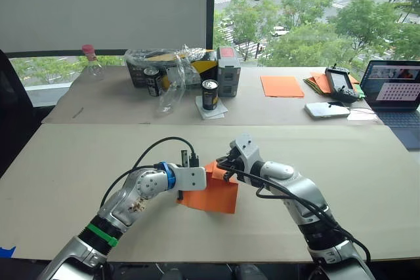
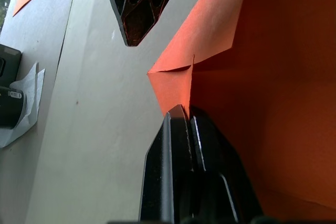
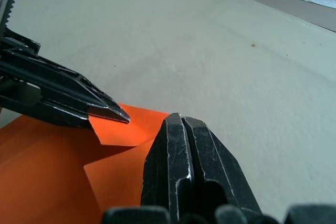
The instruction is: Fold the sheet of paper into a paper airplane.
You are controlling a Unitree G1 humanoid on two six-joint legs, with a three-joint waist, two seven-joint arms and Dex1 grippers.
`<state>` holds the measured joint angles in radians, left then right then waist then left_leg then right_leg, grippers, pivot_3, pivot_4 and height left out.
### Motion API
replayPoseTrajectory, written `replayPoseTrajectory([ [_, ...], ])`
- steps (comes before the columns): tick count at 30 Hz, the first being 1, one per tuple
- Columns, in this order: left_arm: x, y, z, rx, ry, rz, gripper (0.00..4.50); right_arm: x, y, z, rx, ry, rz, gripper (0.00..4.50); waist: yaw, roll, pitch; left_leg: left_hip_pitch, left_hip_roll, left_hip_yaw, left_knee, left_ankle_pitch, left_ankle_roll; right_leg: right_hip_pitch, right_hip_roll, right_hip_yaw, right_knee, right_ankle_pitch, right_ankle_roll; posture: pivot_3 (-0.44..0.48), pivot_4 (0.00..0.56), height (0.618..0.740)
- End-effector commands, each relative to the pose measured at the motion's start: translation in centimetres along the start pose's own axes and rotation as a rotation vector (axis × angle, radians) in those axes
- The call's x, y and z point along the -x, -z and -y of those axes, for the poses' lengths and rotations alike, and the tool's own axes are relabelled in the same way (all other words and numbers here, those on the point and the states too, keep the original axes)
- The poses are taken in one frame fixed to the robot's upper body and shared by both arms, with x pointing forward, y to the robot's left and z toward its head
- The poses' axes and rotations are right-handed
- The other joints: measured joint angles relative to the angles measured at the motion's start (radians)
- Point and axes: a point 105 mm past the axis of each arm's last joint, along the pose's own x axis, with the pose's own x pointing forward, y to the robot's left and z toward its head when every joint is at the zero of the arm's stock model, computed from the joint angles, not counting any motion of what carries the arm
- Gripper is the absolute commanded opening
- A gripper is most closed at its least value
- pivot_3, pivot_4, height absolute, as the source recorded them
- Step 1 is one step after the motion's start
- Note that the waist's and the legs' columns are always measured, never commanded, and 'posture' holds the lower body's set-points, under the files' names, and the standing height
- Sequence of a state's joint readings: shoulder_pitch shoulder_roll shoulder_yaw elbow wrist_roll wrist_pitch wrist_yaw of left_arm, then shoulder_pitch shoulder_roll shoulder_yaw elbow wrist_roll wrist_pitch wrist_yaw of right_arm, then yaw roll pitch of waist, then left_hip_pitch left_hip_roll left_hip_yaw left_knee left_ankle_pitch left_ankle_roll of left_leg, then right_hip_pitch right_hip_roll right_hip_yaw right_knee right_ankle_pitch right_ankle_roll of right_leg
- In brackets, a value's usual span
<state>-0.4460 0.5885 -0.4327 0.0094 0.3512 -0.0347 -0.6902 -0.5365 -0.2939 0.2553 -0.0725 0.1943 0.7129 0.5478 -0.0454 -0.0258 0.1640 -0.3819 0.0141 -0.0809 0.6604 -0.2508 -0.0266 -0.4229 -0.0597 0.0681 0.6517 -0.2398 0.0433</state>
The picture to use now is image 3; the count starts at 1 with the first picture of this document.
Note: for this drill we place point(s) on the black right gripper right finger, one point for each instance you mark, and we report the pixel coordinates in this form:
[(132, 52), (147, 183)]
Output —
[(215, 166)]

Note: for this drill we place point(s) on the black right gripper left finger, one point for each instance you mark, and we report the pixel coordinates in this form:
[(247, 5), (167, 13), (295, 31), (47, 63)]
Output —
[(168, 155)]

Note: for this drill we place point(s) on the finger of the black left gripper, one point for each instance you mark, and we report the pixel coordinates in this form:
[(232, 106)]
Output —
[(63, 113)]

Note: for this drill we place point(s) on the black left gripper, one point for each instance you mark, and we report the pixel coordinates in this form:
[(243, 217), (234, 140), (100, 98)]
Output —
[(15, 44)]

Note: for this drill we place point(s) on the orange paper sheet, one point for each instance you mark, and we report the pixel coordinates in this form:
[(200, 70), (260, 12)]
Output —
[(52, 171)]

